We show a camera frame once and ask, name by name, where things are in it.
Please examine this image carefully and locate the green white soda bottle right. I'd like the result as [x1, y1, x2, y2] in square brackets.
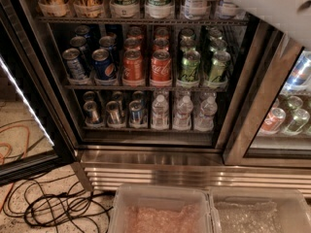
[146, 0, 173, 19]

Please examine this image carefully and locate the green white soda bottle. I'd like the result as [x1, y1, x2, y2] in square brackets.
[146, 0, 173, 19]
[111, 0, 139, 17]

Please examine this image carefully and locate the clear water bottle middle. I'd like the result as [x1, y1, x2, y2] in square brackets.
[173, 95, 193, 130]

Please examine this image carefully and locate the clear water bottle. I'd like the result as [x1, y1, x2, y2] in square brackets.
[173, 95, 193, 130]
[194, 96, 218, 132]
[152, 94, 169, 130]

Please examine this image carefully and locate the clear water bottle left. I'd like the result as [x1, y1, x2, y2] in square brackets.
[152, 94, 169, 130]

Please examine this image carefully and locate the clear water bottle right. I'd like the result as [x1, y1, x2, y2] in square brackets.
[194, 96, 218, 132]

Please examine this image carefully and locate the closed glass fridge door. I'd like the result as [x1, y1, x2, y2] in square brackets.
[224, 29, 311, 168]

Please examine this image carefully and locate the steel fridge base grille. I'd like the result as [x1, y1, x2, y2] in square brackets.
[80, 150, 311, 198]

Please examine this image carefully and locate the open glass fridge door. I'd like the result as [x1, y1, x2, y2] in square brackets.
[0, 8, 74, 186]

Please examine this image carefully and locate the green soda can front right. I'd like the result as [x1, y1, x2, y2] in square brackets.
[207, 50, 230, 83]

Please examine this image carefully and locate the green soda can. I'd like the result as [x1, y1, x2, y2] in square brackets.
[179, 50, 200, 83]
[207, 50, 230, 83]

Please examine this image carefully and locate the red coca-cola can front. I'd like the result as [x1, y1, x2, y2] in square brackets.
[151, 50, 171, 82]

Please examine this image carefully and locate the orange soda can front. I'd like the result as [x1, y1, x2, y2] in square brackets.
[123, 50, 143, 81]

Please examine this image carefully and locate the blue pepsi can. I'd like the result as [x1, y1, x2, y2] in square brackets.
[92, 49, 117, 81]
[62, 48, 87, 80]

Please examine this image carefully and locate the blue pepsi can front left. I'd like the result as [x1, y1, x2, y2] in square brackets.
[62, 48, 87, 80]

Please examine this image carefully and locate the small blue energy drink can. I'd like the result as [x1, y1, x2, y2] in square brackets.
[129, 100, 144, 124]

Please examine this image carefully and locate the small energy drink can middle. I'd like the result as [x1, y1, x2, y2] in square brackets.
[106, 101, 123, 124]

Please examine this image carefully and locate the small energy drink can left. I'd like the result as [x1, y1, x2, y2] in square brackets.
[84, 101, 103, 126]

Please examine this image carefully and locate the clear bin white bubble wrap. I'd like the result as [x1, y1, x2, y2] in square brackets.
[210, 187, 311, 233]

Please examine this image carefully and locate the clear bin pink bubble wrap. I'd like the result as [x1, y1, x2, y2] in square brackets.
[108, 184, 213, 233]

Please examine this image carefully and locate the top wire shelf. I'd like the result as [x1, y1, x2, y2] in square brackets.
[36, 16, 249, 26]

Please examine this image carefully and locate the wire shelf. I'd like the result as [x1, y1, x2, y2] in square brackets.
[36, 16, 249, 26]
[65, 84, 226, 92]

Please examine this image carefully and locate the middle wire shelf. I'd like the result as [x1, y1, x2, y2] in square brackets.
[65, 84, 226, 92]

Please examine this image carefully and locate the orange cable on floor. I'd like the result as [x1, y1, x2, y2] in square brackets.
[0, 123, 31, 212]

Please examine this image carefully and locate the black cable on floor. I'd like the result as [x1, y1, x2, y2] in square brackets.
[2, 168, 115, 233]

